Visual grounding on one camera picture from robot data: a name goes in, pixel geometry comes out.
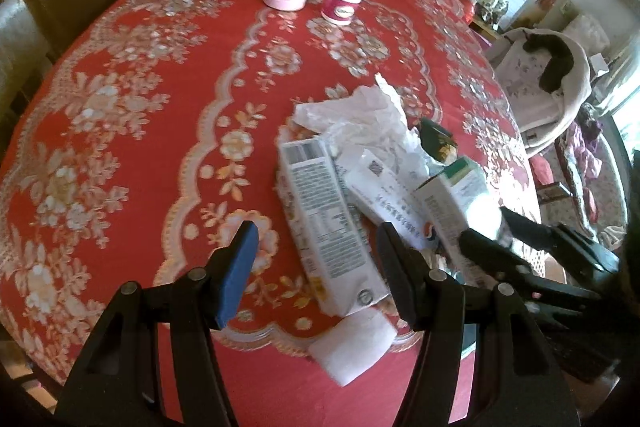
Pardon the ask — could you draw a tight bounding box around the white tissue wad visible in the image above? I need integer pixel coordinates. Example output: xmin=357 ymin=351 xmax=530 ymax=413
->
xmin=308 ymin=308 xmax=397 ymax=387

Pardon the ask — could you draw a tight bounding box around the white milk carton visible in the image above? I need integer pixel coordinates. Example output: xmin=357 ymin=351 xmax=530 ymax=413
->
xmin=277 ymin=138 xmax=388 ymax=317

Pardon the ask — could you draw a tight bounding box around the beige coat on chair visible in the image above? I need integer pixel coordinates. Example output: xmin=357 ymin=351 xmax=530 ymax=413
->
xmin=485 ymin=28 xmax=591 ymax=157

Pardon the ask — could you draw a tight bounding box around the green white carton box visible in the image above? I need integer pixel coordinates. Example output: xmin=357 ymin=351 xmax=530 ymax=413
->
xmin=414 ymin=156 xmax=502 ymax=288

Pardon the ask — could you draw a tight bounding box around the white medicine box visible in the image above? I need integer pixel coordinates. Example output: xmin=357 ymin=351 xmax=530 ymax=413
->
xmin=335 ymin=146 xmax=439 ymax=251

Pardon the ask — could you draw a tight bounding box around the dark green biscuit packet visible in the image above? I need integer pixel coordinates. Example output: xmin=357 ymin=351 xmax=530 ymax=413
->
xmin=418 ymin=117 xmax=458 ymax=165

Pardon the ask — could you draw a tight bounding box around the red floral tablecloth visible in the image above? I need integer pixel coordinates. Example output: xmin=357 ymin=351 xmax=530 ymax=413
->
xmin=1 ymin=0 xmax=540 ymax=426

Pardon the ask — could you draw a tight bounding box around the white plastic wrapper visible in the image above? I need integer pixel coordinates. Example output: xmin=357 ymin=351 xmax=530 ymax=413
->
xmin=293 ymin=74 xmax=442 ymax=182

